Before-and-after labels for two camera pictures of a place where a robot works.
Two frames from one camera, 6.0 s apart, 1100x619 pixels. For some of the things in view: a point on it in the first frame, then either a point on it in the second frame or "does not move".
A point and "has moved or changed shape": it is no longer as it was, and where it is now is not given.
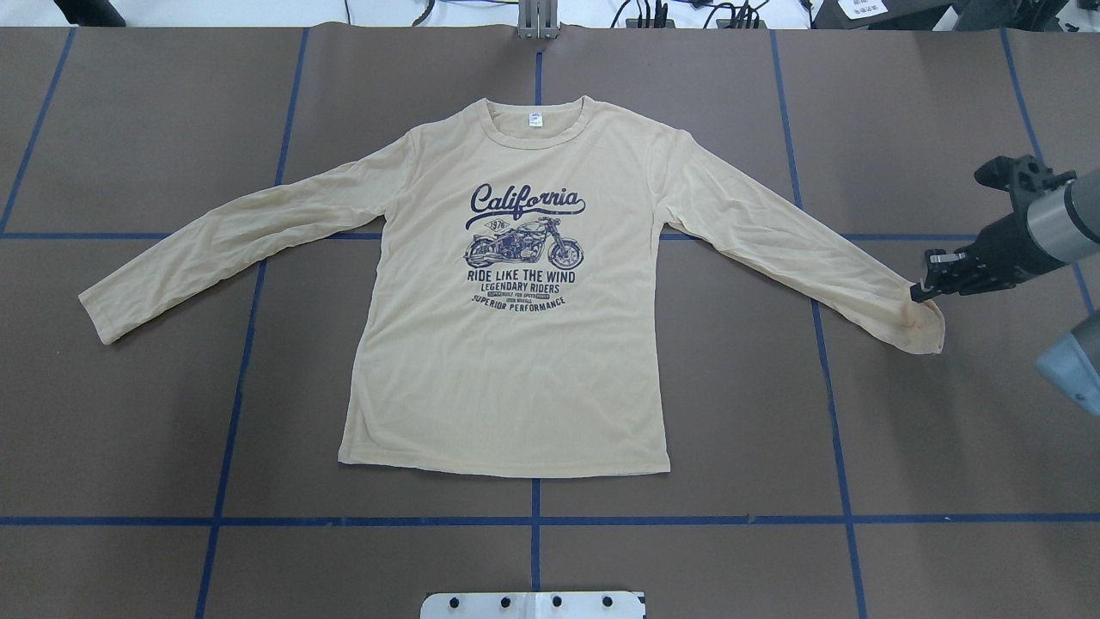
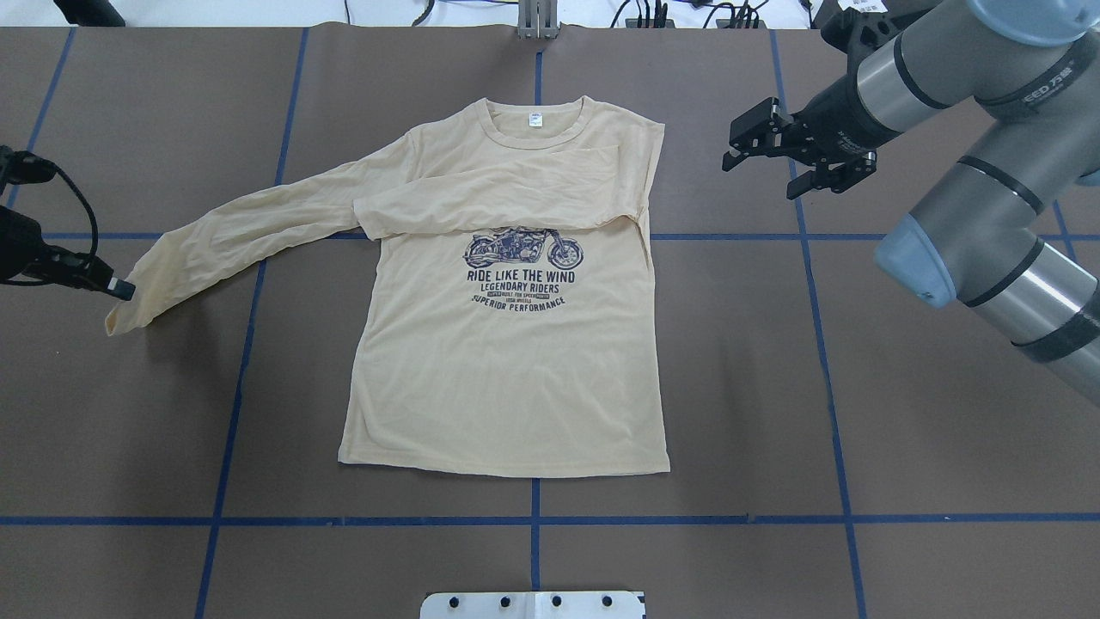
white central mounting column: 532,605 does not move
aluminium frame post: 537,19 does not move
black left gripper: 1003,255 → 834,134
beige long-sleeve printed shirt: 506,305 has moved or changed shape
